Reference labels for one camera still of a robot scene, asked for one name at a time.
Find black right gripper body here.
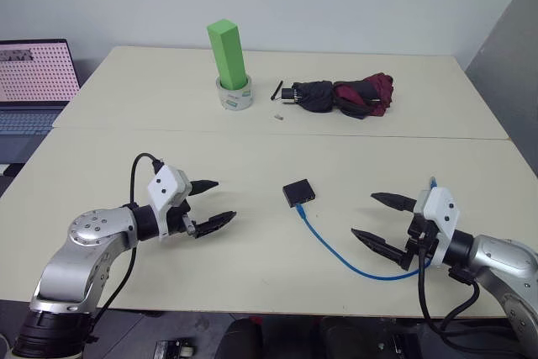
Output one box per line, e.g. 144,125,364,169
400,213,440,272

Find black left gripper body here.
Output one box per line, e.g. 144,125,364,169
166,182,199,239

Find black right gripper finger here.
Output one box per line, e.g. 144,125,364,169
351,228,409,269
370,191,419,214

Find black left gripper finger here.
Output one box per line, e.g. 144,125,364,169
189,179,220,198
196,210,238,239

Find small black box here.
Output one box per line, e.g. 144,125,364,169
282,179,318,209

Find clear packing tape roll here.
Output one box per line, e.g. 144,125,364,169
215,73,254,112

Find black and maroon folded umbrella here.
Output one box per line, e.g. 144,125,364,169
269,72,395,121

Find green rectangular foam block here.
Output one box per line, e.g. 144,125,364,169
205,18,249,91

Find small black and white device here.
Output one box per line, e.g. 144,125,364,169
152,337,197,359

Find grey partition panel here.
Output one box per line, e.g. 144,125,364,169
463,0,538,225

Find open laptop with pink screen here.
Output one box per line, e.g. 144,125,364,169
0,38,82,166

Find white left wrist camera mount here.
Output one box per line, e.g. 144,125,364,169
145,165,189,243

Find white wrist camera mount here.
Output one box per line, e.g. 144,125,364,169
145,165,189,243
413,186,462,268

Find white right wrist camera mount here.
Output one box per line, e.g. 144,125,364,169
413,186,462,268

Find blue cable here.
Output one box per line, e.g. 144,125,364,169
295,176,440,282

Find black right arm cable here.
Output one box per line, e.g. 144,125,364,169
416,245,512,352

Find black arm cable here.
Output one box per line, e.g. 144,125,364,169
416,245,512,352
86,152,165,343

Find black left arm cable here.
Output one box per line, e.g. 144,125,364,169
86,152,165,343

